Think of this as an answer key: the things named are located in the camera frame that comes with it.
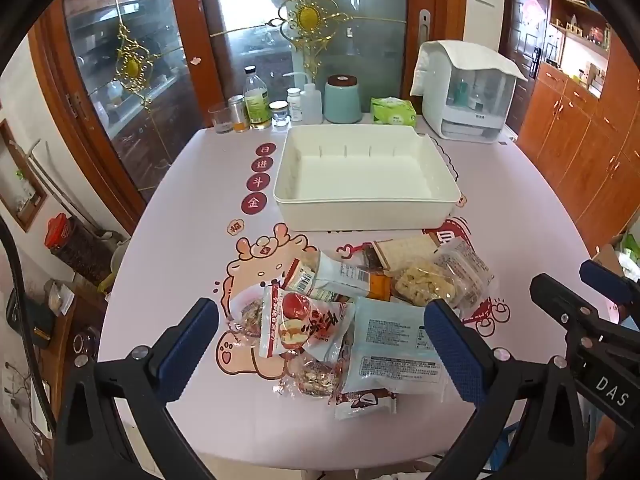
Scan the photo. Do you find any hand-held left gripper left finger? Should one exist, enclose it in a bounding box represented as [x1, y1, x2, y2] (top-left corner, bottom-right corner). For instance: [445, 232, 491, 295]
[55, 297, 221, 480]

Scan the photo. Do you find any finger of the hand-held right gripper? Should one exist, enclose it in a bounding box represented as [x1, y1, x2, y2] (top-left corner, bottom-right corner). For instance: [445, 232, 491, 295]
[579, 259, 640, 312]
[530, 272, 615, 334]

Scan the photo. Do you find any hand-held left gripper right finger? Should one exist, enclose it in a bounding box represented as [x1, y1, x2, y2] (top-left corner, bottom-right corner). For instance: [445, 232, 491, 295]
[422, 299, 588, 480]

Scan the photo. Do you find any light blue snack packet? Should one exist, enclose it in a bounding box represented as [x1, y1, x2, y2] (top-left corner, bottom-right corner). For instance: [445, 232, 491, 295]
[341, 297, 449, 397]

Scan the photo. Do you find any clear nut candy packet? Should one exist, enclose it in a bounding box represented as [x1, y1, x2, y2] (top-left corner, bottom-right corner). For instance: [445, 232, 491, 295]
[227, 295, 269, 337]
[276, 354, 347, 402]

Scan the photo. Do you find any clear pale crisps packet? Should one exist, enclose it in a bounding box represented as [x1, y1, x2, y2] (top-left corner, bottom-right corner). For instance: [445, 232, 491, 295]
[391, 255, 459, 309]

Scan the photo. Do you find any clear white-label snack packet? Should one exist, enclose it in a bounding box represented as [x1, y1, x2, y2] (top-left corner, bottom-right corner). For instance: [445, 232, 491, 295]
[434, 239, 494, 312]

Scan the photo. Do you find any red apple print packet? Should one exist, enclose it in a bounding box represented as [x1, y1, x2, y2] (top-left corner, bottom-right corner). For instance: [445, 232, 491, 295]
[259, 282, 315, 359]

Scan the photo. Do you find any white plastic bin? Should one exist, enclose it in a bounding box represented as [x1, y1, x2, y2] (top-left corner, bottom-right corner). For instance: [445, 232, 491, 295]
[272, 124, 462, 233]

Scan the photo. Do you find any cardboard box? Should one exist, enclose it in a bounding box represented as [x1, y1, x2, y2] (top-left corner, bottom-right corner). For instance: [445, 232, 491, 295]
[589, 232, 640, 282]

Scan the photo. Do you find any white mushroom print packet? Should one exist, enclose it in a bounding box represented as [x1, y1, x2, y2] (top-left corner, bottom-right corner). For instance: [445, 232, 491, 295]
[333, 390, 399, 422]

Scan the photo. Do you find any orange snack packet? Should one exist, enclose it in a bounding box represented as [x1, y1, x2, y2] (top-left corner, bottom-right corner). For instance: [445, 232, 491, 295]
[367, 270, 394, 302]

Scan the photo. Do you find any beige sandwich cake packet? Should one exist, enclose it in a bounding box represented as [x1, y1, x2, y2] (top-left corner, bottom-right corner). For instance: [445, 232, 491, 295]
[372, 235, 444, 272]

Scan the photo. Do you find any white labelled snack packet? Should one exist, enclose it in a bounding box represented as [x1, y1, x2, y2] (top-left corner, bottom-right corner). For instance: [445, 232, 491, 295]
[282, 251, 374, 302]

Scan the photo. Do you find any red-lid storage jar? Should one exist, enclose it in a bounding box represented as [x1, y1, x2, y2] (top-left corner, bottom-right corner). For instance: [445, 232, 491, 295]
[44, 212, 117, 287]

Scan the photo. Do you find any white countertop appliance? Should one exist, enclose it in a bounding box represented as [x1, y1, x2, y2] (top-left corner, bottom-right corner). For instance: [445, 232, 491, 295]
[417, 40, 519, 145]

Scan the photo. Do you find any glass cup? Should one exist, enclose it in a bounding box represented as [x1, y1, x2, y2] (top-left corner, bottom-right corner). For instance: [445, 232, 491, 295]
[208, 102, 236, 135]

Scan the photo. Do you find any small metal-lid jar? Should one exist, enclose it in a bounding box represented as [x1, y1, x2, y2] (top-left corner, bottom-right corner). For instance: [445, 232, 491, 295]
[228, 95, 250, 134]

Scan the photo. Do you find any green tissue pack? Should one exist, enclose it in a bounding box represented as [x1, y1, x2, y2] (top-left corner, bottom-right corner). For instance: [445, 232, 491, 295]
[369, 97, 418, 129]

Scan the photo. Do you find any small white-lid glass jar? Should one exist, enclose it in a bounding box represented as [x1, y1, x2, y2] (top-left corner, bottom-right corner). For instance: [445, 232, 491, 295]
[268, 100, 291, 129]

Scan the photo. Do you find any white cloth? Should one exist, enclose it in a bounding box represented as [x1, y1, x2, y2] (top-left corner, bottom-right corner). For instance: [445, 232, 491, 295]
[409, 39, 529, 99]

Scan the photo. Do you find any green label bottle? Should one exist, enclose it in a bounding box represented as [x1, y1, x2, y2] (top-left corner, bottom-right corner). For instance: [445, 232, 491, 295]
[243, 65, 273, 131]

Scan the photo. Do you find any white pill bottle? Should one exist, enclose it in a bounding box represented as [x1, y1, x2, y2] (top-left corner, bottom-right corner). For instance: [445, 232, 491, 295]
[286, 87, 304, 123]

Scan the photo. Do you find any white squeeze bottle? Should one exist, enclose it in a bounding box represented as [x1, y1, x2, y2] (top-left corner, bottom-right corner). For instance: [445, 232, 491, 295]
[282, 72, 324, 125]

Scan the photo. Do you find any teal canister brown lid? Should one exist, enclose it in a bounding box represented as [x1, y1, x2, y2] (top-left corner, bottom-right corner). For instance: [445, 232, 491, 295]
[323, 74, 362, 125]

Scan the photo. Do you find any small gold door ornament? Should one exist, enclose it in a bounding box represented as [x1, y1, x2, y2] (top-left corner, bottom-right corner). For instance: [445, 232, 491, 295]
[114, 22, 157, 109]

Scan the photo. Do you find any large gold door ornament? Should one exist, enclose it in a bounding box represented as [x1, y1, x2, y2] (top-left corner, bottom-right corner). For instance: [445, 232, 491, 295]
[267, 0, 352, 77]

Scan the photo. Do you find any wooden wall cabinet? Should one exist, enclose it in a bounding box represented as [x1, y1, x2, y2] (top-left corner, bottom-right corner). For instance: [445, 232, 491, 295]
[516, 0, 640, 257]

